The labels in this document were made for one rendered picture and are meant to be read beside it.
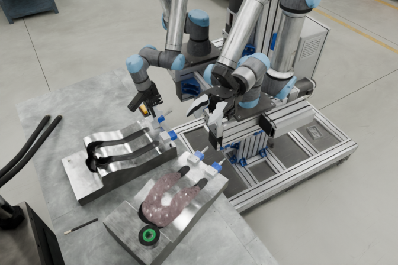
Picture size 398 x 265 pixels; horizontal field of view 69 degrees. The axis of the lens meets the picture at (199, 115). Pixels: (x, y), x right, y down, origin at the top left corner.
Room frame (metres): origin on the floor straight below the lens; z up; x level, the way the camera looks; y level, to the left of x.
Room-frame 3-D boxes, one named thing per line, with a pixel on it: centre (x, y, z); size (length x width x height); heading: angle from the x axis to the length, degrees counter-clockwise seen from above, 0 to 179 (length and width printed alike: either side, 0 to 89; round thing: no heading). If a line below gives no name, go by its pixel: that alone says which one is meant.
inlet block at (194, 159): (0.85, 0.00, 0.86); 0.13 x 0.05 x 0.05; 141
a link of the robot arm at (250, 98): (0.78, -0.17, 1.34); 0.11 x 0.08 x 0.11; 53
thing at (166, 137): (0.95, 0.13, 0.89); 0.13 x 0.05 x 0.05; 123
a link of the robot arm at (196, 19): (1.50, 0.01, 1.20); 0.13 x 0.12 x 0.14; 73
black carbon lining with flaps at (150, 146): (0.85, 0.37, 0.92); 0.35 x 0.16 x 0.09; 123
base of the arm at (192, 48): (1.50, 0.00, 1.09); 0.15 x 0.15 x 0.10
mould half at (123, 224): (0.60, 0.12, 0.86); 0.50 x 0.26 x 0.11; 141
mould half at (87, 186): (0.85, 0.39, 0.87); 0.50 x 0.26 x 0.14; 123
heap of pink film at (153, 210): (0.61, 0.13, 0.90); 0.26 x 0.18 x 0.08; 141
